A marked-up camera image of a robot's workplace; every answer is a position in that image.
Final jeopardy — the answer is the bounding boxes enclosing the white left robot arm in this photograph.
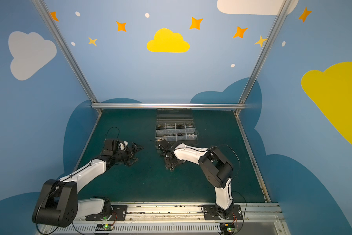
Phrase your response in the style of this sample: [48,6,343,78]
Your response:
[32,139,144,228]

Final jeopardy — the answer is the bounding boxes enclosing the aluminium frame post right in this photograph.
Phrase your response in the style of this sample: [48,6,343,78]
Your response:
[235,0,293,117]

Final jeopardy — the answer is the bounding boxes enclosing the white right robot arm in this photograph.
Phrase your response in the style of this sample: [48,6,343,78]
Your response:
[157,140,234,219]

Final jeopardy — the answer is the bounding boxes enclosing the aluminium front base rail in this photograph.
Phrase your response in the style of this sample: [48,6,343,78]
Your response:
[36,202,290,235]

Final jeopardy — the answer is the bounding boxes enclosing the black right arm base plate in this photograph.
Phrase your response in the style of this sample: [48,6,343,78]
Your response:
[201,204,243,220]

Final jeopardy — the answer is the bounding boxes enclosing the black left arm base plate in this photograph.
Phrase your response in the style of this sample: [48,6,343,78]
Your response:
[85,205,128,221]

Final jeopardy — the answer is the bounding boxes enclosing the aluminium frame post left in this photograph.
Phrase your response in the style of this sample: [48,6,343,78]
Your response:
[32,0,98,104]

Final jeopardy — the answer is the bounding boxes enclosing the aluminium frame rail back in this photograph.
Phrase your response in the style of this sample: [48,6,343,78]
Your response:
[91,103,245,109]

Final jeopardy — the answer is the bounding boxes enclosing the aluminium frame post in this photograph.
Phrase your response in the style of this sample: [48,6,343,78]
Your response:
[32,0,98,104]
[235,0,293,117]

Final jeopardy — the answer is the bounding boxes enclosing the clear plastic organizer box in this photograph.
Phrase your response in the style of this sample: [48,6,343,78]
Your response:
[155,109,198,146]

